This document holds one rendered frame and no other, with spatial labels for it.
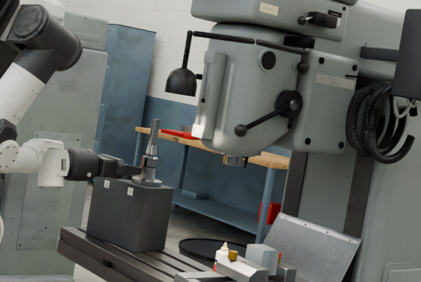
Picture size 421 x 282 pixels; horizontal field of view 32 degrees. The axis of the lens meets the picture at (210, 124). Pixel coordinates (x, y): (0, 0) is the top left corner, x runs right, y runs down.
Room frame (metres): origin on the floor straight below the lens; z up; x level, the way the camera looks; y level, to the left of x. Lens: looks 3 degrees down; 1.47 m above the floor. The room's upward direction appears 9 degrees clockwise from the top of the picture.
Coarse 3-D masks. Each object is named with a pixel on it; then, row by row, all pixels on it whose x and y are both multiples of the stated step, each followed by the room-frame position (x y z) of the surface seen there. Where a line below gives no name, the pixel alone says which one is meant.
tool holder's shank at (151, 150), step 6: (156, 120) 2.16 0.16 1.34; (156, 126) 2.16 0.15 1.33; (150, 132) 2.16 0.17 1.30; (156, 132) 2.16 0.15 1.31; (150, 138) 2.16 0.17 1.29; (156, 138) 2.16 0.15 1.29; (150, 144) 2.16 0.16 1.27; (156, 144) 2.17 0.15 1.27; (150, 150) 2.16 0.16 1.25; (156, 150) 2.17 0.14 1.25; (150, 156) 2.16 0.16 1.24
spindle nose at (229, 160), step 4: (224, 156) 1.86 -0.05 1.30; (228, 156) 1.85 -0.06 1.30; (224, 160) 1.86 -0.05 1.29; (228, 160) 1.85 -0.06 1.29; (232, 160) 1.85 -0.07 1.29; (236, 160) 1.85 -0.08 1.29; (240, 160) 1.86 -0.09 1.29; (228, 164) 1.85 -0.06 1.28; (232, 164) 1.85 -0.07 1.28; (236, 164) 1.85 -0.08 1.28; (240, 164) 1.86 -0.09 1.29
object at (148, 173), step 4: (144, 160) 2.15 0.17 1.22; (144, 164) 2.15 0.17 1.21; (148, 164) 2.15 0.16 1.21; (152, 164) 2.15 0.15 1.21; (156, 164) 2.16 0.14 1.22; (144, 168) 2.15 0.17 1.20; (148, 168) 2.15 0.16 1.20; (152, 168) 2.15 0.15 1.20; (156, 168) 2.17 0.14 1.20; (144, 172) 2.15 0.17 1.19; (148, 172) 2.15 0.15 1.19; (152, 172) 2.15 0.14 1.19; (140, 176) 2.16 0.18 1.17; (144, 176) 2.15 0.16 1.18; (148, 176) 2.15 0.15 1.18; (152, 176) 2.15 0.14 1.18; (148, 180) 2.15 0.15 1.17; (152, 180) 2.16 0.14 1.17
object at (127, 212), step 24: (96, 192) 2.21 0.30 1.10; (120, 192) 2.15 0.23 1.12; (144, 192) 2.09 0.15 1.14; (168, 192) 2.16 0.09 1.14; (96, 216) 2.20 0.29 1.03; (120, 216) 2.14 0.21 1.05; (144, 216) 2.09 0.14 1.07; (168, 216) 2.17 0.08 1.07; (120, 240) 2.13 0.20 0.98; (144, 240) 2.11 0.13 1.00
